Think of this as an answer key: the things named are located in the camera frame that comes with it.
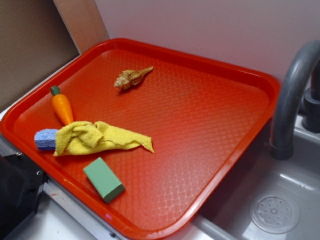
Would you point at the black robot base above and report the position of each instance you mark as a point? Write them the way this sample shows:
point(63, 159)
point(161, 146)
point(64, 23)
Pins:
point(21, 186)

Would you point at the orange toy carrot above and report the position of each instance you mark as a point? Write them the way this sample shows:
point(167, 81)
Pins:
point(61, 106)

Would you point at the red plastic tray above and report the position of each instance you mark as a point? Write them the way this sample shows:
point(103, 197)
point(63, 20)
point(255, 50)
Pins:
point(201, 115)

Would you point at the tan spiral seashell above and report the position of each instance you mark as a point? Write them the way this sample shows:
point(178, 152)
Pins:
point(129, 78)

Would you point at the green wooden block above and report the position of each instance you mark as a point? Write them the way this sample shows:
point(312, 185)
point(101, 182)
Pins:
point(104, 180)

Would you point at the yellow cloth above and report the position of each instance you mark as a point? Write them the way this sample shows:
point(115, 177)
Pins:
point(84, 138)

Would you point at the blue sponge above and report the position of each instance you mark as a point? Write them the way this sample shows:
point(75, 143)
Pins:
point(45, 139)

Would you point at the grey toy faucet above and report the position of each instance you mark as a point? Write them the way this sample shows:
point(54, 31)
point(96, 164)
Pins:
point(301, 84)

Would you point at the wooden board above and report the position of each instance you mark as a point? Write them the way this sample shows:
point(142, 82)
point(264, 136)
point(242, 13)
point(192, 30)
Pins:
point(83, 22)

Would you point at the grey toy sink basin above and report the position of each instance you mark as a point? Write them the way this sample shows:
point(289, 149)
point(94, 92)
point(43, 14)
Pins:
point(262, 198)

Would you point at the brown cardboard panel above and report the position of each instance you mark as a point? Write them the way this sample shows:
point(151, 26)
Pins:
point(34, 43)

